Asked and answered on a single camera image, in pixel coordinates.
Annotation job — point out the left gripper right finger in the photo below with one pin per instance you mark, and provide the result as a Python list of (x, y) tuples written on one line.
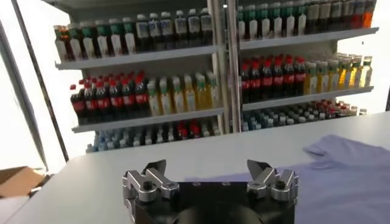
[(274, 185)]

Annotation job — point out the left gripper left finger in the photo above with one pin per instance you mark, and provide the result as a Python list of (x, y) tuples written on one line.
[(152, 185)]

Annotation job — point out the purple printed T-shirt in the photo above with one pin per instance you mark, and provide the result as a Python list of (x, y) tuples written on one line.
[(350, 182)]

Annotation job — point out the cola bottle red cap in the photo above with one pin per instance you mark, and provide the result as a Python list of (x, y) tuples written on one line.
[(78, 106), (267, 82), (289, 79), (116, 102), (182, 131), (245, 85), (255, 83), (128, 100), (103, 103), (277, 80), (141, 99), (195, 130), (90, 105), (299, 77)]

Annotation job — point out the yellow juice bottle white cap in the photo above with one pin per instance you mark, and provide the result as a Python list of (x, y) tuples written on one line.
[(355, 75), (189, 97), (366, 74), (322, 80), (166, 101), (201, 95), (333, 79), (154, 103), (213, 93), (178, 99), (344, 77), (310, 82)]

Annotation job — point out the grey metal shelf rack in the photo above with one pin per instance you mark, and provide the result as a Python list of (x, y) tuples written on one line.
[(304, 38), (137, 57)]

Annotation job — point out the open cardboard box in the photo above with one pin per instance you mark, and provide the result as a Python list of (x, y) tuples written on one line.
[(18, 182)]

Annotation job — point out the dark drink bottle green cap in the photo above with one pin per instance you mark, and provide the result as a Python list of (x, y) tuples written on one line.
[(102, 42), (251, 25), (88, 44), (75, 45), (263, 24), (241, 25), (275, 23), (115, 41), (129, 39), (300, 20), (288, 22)]

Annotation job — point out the thin black slanted pole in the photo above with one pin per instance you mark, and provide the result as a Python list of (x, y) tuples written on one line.
[(39, 79)]

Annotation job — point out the dark bottle beige label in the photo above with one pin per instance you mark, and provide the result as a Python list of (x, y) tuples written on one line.
[(312, 16), (324, 15)]

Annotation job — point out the grey slanted frame beam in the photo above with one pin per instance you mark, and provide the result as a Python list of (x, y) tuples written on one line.
[(21, 91)]

